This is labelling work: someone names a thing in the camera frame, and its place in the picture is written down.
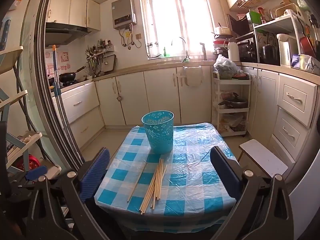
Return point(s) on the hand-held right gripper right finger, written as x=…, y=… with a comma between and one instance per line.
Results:
x=225, y=172

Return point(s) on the dark pot with lid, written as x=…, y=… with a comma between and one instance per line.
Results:
x=235, y=101

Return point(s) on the sliding door frame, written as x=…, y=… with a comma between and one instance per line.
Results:
x=41, y=80

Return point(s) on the black microwave oven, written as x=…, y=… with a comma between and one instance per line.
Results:
x=247, y=50

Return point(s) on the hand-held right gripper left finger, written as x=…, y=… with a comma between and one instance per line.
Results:
x=96, y=172

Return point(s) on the white drawer cabinet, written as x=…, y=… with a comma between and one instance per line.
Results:
x=80, y=110

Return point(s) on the pile of wooden chopsticks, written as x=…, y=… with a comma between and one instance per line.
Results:
x=156, y=185

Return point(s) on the red round container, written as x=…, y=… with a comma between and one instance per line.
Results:
x=30, y=162

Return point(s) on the white base cabinet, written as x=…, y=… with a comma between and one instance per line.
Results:
x=155, y=97

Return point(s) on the stack of food containers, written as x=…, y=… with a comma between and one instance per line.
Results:
x=221, y=45

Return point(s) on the white counter shelf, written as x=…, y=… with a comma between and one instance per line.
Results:
x=275, y=22

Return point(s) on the plastic bag of vegetables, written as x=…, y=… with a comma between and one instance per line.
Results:
x=225, y=67

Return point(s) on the blue perforated plastic basket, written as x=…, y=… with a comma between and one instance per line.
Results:
x=158, y=135

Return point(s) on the wall utensil rack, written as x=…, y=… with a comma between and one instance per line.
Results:
x=96, y=58

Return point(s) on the red frying pan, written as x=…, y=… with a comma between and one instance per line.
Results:
x=306, y=45

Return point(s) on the red paper-cut wall stickers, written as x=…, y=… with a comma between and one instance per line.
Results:
x=64, y=56

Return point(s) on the light wooden chopstick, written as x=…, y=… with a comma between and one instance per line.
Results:
x=136, y=183

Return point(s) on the white stool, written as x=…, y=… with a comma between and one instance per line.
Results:
x=262, y=157

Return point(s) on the beige storage shelf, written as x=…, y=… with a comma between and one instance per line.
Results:
x=15, y=155

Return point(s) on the range hood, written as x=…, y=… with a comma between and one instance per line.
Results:
x=65, y=32

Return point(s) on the green bottle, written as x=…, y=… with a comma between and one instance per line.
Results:
x=165, y=52

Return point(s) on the hanging plastic bag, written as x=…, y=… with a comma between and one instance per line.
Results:
x=192, y=78

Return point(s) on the white trolley rack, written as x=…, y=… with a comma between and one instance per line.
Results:
x=215, y=105

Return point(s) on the white thermos jug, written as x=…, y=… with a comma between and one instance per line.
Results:
x=233, y=52

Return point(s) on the kitchen window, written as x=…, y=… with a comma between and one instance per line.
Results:
x=175, y=22

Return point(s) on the grey wall water heater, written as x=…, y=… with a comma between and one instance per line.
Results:
x=123, y=13

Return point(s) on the white cabinet with drawers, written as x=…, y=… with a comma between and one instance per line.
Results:
x=295, y=105

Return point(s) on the blue box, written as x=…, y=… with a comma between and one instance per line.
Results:
x=296, y=61

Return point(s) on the wall socket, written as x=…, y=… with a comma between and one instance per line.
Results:
x=138, y=36

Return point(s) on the blue checkered tablecloth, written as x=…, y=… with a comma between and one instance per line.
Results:
x=195, y=170

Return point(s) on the chrome kitchen faucet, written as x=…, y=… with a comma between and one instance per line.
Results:
x=184, y=47

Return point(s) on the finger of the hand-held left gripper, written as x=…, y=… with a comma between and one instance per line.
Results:
x=36, y=173

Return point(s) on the white kitchen appliance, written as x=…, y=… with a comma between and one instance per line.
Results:
x=285, y=48

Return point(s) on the white upper cabinets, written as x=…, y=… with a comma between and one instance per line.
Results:
x=72, y=8

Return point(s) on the black cooking pot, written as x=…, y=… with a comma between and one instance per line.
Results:
x=270, y=53

